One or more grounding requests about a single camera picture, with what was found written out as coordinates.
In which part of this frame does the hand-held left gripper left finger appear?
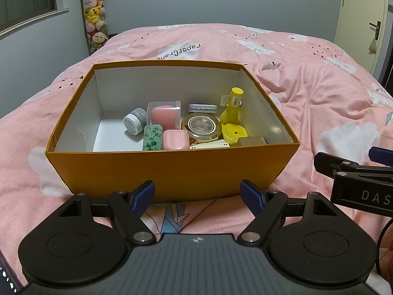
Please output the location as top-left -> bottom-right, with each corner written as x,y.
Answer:
58,180 -> 155,244

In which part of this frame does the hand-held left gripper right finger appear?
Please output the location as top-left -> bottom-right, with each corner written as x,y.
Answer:
236,180 -> 334,244

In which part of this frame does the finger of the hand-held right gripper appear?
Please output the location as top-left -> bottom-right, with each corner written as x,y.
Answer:
368,147 -> 393,167
314,152 -> 393,179

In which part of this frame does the orange cardboard box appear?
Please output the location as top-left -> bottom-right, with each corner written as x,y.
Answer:
45,60 -> 301,204

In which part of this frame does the yellow round case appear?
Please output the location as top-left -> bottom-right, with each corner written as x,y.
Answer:
221,122 -> 250,147

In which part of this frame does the round gold compact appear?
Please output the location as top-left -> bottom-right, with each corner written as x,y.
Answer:
181,113 -> 222,145

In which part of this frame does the person's right forearm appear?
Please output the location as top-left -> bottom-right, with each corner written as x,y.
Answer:
381,246 -> 393,283

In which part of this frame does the gold square box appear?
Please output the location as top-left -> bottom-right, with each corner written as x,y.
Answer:
238,136 -> 267,147

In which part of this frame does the green spotted case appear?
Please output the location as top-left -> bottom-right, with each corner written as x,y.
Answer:
142,124 -> 164,151

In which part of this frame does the pink printed blanket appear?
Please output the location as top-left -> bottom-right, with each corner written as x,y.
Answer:
0,24 -> 393,285

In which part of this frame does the white card pack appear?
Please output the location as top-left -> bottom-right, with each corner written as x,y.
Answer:
190,140 -> 230,150

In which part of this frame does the pink square case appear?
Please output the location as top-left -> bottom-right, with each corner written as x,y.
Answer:
162,129 -> 190,151

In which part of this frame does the grey glitter jar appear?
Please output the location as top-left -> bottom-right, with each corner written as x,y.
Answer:
123,107 -> 147,135

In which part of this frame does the pink makeup sponge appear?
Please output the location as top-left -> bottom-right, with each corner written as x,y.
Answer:
150,104 -> 180,130

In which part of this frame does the yellow bottle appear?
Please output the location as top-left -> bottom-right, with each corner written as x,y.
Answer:
219,87 -> 244,124

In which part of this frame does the clear plastic container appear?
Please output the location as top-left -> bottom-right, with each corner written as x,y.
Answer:
146,100 -> 182,130

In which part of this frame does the silver tin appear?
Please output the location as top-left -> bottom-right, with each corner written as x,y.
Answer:
187,103 -> 218,115

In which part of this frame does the cream door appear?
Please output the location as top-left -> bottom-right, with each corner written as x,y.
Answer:
334,0 -> 391,81

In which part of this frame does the black device with white marks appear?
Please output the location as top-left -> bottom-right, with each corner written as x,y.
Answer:
0,247 -> 22,294

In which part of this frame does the clear tube of plush toys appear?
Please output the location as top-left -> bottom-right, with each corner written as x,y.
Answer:
78,0 -> 110,56

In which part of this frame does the black cable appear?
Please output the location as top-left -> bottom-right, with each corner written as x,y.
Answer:
375,218 -> 393,279

